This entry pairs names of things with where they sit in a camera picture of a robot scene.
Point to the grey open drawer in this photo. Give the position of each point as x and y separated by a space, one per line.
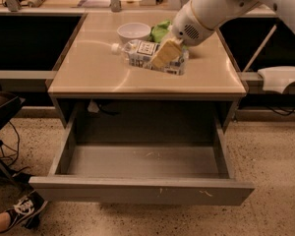
144 152

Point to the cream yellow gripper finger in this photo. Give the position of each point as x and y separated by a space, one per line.
169 49

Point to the green snack bag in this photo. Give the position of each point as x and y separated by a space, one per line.
160 30

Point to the beige top cabinet counter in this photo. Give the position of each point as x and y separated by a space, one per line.
90 70

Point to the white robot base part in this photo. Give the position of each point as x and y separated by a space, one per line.
277 79

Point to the grey stick with white tip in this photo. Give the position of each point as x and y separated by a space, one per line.
260 48

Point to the black white sneaker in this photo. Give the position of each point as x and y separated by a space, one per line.
27 207

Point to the clear plastic water bottle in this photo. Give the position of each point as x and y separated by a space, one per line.
138 53

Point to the white ceramic bowl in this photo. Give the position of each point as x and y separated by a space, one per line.
131 31

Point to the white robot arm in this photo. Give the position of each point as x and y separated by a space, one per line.
284 10

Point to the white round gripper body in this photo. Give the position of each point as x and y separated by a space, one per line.
191 26

